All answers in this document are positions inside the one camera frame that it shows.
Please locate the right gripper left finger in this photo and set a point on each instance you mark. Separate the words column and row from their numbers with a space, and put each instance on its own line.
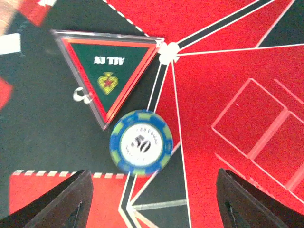
column 65, row 206

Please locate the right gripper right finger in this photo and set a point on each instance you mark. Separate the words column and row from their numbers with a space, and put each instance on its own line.
column 242, row 205

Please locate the green blue 50 chip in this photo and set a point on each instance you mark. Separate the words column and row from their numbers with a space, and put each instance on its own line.
column 141, row 143

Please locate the triangular all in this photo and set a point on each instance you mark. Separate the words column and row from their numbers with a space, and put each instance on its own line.
column 106, row 67

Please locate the round red black poker mat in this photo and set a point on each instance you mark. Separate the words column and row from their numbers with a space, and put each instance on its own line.
column 228, row 81

